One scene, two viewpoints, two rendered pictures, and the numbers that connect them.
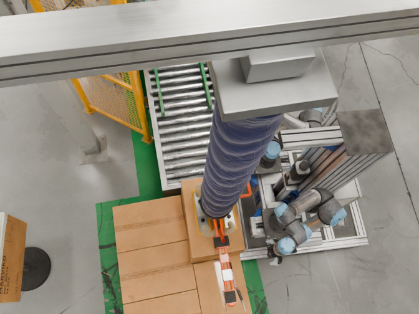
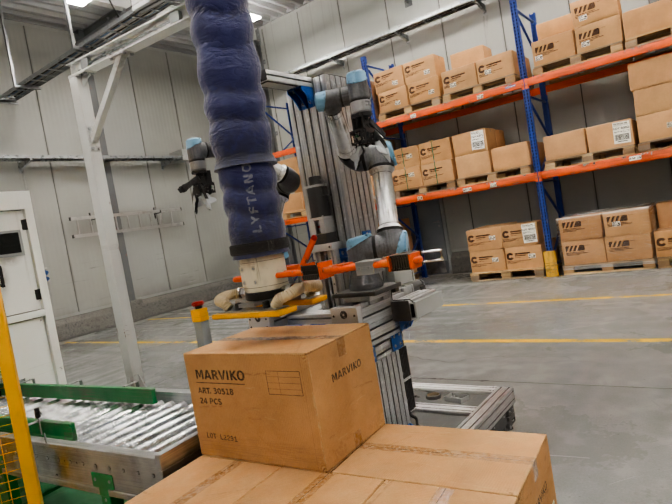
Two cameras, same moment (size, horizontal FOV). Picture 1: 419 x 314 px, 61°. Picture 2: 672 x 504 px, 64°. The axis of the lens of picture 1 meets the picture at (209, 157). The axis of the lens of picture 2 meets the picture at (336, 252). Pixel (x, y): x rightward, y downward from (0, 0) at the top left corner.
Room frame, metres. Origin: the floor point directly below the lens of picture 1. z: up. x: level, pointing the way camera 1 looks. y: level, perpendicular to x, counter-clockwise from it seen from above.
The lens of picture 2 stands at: (-1.19, 0.90, 1.33)
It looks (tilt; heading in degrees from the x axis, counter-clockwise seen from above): 3 degrees down; 323
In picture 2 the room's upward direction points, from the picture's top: 10 degrees counter-clockwise
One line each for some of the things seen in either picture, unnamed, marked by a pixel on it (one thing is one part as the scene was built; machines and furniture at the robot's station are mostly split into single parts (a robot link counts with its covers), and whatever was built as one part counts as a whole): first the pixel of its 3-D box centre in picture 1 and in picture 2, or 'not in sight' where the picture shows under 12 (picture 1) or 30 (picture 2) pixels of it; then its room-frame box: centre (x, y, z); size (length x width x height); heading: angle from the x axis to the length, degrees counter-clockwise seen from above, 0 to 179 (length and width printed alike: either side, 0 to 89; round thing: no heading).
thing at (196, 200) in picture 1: (201, 210); (252, 308); (0.59, -0.01, 1.08); 0.34 x 0.10 x 0.05; 18
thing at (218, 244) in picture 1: (221, 242); (317, 270); (0.38, -0.18, 1.18); 0.10 x 0.08 x 0.06; 108
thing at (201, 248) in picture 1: (210, 218); (284, 389); (0.61, -0.10, 0.74); 0.60 x 0.40 x 0.40; 19
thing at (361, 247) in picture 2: (285, 218); (362, 249); (0.61, -0.59, 1.20); 0.13 x 0.12 x 0.14; 42
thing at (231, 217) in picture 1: (227, 207); (285, 298); (0.65, -0.19, 1.08); 0.34 x 0.10 x 0.05; 18
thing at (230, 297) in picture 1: (229, 296); (404, 261); (0.04, -0.28, 1.18); 0.08 x 0.07 x 0.05; 18
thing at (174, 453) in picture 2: (201, 183); (224, 424); (0.95, 0.03, 0.58); 0.70 x 0.03 x 0.06; 111
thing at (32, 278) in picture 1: (14, 266); not in sight; (0.00, 1.49, 0.31); 0.40 x 0.40 x 0.62
